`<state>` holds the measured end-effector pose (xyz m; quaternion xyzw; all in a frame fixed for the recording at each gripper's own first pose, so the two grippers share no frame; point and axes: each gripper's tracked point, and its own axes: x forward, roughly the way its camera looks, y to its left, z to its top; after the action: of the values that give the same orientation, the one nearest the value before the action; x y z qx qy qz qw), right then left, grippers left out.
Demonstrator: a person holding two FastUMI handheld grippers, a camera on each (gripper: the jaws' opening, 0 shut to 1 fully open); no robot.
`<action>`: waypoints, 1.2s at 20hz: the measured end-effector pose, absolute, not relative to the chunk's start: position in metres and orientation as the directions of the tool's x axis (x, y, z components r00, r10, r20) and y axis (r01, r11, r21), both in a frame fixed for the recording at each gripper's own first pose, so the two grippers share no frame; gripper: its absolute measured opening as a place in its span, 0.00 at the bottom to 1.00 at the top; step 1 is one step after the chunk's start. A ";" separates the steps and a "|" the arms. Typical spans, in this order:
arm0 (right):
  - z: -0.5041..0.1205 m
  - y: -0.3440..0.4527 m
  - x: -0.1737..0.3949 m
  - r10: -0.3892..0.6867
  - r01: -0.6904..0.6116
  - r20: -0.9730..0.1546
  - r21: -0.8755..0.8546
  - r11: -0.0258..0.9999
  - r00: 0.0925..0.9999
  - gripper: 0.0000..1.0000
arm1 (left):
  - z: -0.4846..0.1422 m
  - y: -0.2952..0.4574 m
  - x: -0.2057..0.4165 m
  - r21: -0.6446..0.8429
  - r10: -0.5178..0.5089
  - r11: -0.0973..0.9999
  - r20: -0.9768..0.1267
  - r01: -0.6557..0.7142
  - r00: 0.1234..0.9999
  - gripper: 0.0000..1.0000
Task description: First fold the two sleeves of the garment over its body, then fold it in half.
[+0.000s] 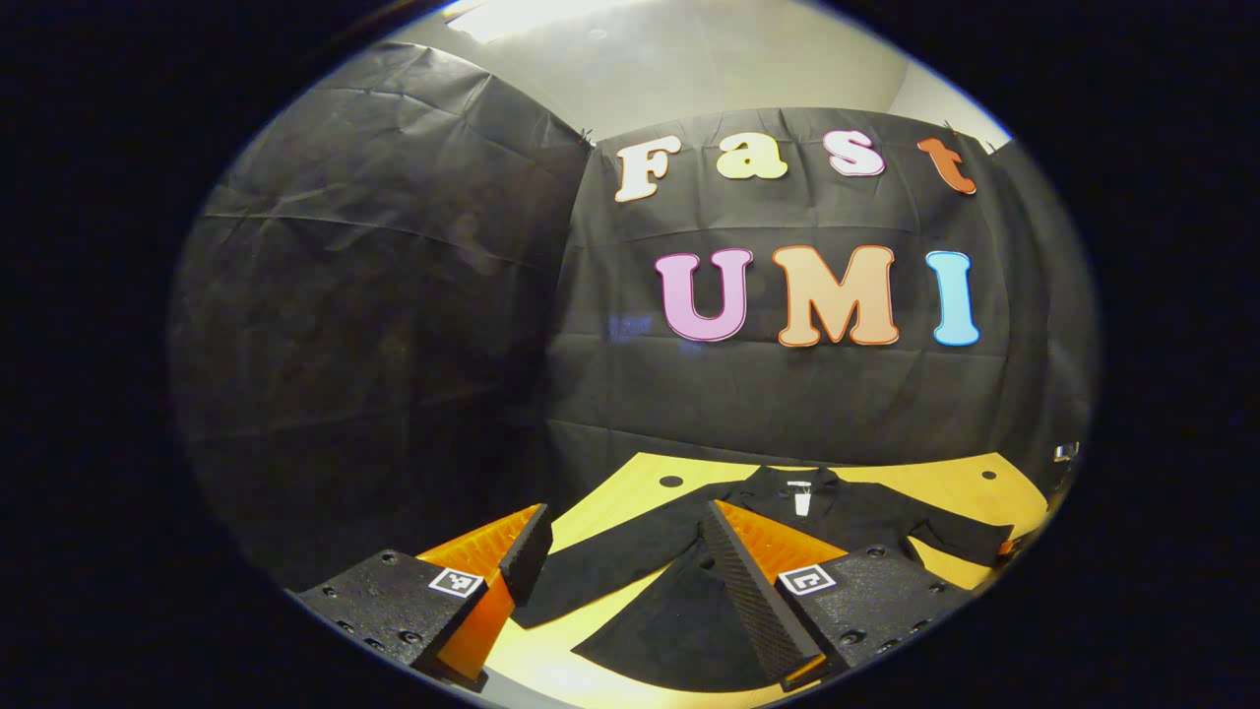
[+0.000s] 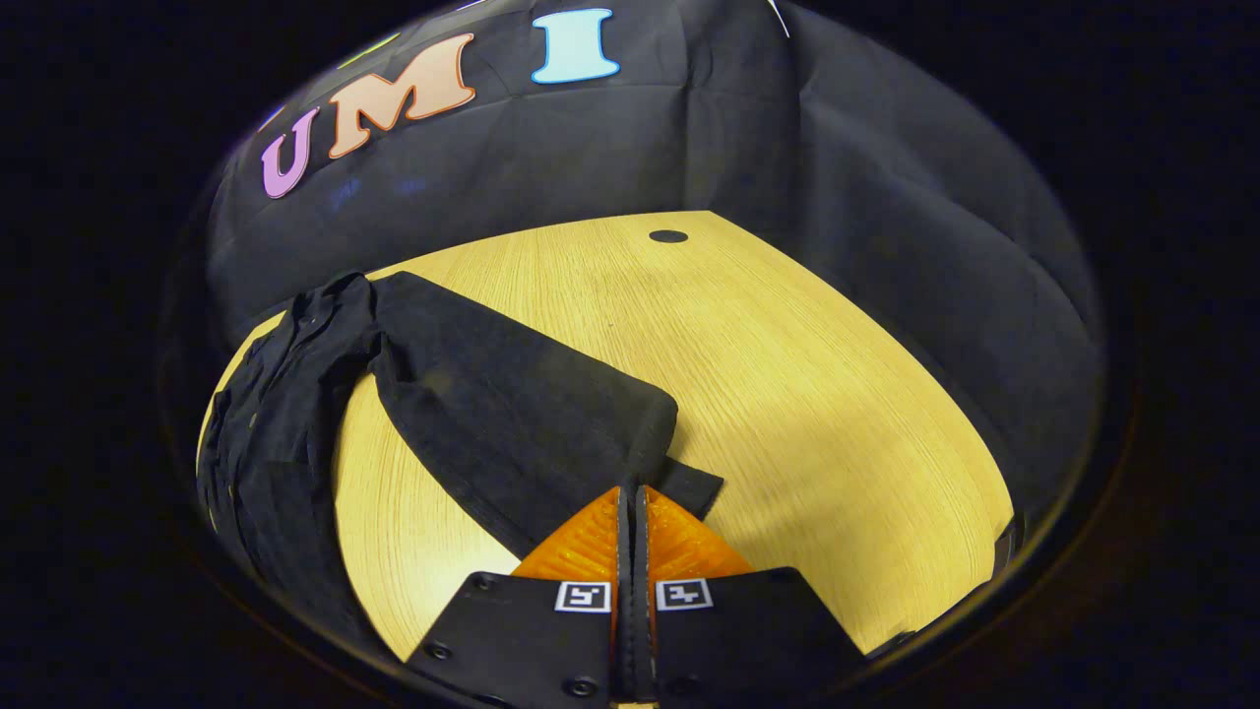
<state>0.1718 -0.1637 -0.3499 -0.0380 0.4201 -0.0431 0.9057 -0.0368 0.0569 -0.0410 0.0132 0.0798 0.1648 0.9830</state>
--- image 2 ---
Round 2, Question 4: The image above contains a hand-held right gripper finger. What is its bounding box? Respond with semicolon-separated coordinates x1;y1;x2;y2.
407;484;632;709
634;484;869;708

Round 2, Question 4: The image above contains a black button shirt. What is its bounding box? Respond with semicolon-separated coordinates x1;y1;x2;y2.
195;271;725;641

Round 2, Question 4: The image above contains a black backdrop cloth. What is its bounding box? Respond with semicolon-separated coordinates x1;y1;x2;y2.
202;0;1105;513

